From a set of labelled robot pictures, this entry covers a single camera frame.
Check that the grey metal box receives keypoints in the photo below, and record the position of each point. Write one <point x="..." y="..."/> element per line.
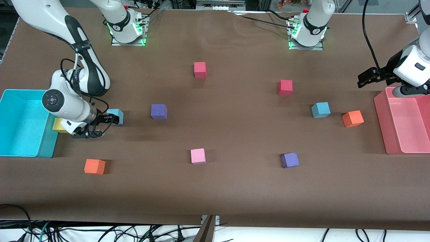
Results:
<point x="218" y="5"/>

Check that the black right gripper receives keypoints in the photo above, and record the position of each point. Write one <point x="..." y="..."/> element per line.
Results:
<point x="99" y="120"/>

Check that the red foam block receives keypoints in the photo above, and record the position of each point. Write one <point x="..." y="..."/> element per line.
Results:
<point x="200" y="69"/>
<point x="285" y="86"/>

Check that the orange foam block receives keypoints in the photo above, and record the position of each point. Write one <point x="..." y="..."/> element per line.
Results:
<point x="94" y="166"/>
<point x="352" y="118"/>

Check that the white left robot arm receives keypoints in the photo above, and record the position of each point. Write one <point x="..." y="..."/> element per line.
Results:
<point x="314" y="23"/>

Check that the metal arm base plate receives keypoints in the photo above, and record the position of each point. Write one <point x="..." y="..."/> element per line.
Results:
<point x="116" y="43"/>
<point x="319" y="48"/>

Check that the pink plastic bin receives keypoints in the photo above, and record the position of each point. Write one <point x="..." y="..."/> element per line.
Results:
<point x="406" y="131"/>

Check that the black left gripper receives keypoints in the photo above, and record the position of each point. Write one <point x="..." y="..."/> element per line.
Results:
<point x="384" y="73"/>

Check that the light blue foam block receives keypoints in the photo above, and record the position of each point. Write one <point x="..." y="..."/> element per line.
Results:
<point x="320" y="109"/>
<point x="116" y="111"/>

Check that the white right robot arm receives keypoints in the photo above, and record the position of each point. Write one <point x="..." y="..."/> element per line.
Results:
<point x="117" y="20"/>

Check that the purple foam block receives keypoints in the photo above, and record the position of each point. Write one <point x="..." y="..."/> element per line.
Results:
<point x="290" y="160"/>
<point x="158" y="111"/>

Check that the yellow foam block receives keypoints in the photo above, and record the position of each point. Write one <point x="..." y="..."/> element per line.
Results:
<point x="57" y="126"/>

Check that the brown table cloth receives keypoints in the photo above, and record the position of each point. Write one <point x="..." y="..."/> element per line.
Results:
<point x="235" y="188"/>

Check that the cyan plastic bin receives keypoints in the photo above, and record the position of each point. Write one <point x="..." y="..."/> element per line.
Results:
<point x="20" y="131"/>

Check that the pink foam block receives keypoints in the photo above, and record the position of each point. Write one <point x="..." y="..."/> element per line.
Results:
<point x="198" y="156"/>

